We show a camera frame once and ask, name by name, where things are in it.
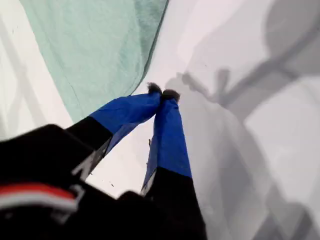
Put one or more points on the pale green T-shirt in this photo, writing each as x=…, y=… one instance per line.
x=87, y=50

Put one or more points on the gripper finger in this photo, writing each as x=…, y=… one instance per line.
x=125, y=112
x=170, y=140

